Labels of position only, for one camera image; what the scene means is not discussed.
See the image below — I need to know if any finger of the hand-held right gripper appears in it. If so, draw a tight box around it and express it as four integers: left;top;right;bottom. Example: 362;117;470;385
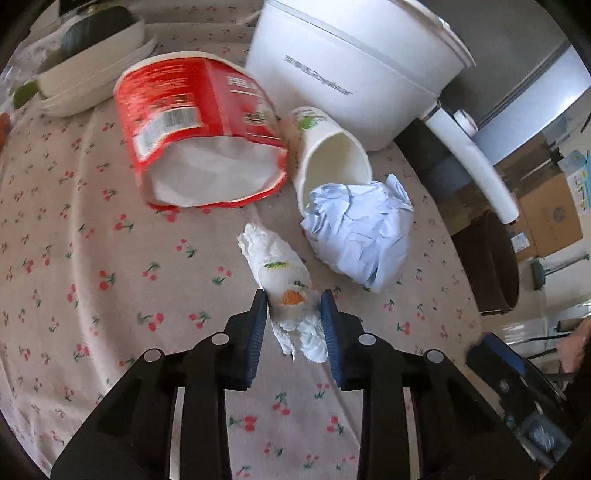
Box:
466;332;527;377

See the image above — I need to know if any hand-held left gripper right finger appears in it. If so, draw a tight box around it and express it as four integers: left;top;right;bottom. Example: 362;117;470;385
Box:
320;290;541;480

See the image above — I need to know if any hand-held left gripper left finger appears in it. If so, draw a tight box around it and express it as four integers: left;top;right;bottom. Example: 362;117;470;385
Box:
50;288;269;480

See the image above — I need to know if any long printed tissue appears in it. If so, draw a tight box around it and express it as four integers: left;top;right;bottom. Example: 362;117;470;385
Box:
237;223;329;363

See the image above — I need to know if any brown trash bin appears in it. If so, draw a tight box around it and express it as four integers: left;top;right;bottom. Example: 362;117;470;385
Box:
457;210;520;316

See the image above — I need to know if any person's right hand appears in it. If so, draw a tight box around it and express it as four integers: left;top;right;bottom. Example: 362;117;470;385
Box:
555;318;591;385

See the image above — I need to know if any crumpled white paper ball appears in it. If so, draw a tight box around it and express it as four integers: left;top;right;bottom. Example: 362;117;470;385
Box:
300;174;415;295

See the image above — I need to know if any large brown cardboard box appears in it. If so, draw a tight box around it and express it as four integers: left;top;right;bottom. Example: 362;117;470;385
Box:
503;171;585;259

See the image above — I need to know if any cherry print tablecloth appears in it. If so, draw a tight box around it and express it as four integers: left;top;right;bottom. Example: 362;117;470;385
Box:
0;0;490;480

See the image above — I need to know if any white paper cup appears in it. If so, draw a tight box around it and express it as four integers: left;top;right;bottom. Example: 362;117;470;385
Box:
279;106;374;217

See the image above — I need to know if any light blue printed box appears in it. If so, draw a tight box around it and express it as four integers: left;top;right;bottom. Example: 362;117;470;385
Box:
556;150;591;213

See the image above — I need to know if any red instant noodle cup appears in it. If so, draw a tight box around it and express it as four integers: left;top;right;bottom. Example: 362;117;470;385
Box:
113;52;289;209

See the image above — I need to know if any grey refrigerator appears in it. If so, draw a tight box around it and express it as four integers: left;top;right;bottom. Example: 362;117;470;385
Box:
416;0;591;167

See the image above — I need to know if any white electric cooking pot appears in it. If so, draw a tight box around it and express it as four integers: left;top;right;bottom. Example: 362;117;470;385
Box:
245;0;520;224

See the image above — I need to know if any cream bowl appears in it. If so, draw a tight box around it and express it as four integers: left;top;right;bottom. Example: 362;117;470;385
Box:
36;17;145;100

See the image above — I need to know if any green lime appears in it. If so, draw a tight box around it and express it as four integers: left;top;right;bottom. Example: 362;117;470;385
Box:
11;79;40;108

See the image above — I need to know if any dark green squash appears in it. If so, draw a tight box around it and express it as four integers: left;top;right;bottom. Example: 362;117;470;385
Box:
60;6;139;61

